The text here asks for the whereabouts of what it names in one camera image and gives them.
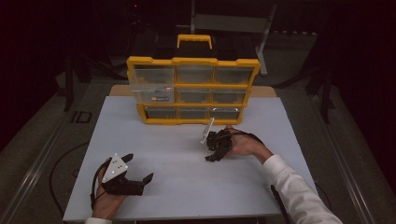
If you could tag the group of closed clear drawers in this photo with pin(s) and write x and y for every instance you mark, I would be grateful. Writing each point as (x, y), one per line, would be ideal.
(194, 74)

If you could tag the yellow and black drawer organizer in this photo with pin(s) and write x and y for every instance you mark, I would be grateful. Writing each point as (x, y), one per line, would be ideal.
(193, 60)

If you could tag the person's right hand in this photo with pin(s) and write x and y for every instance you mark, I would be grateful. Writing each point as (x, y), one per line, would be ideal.
(246, 146)

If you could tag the person's left hand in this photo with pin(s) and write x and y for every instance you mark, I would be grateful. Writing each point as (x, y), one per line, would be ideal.
(106, 205)

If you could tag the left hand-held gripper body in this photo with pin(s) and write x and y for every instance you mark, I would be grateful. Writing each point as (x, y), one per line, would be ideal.
(114, 169)

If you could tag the white table board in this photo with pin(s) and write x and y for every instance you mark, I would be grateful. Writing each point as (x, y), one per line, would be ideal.
(174, 193)

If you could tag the black stand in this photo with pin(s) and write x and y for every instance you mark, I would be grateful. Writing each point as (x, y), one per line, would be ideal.
(325, 99)
(69, 93)

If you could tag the grey metal stand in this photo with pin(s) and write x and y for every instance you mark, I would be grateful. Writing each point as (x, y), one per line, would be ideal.
(230, 23)

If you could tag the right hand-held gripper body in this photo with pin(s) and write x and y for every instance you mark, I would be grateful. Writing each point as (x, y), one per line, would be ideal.
(222, 141)

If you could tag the metal floor rail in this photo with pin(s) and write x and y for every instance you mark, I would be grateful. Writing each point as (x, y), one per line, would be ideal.
(37, 161)
(351, 186)

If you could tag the clear plastic drawer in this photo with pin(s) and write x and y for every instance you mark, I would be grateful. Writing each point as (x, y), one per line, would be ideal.
(152, 81)

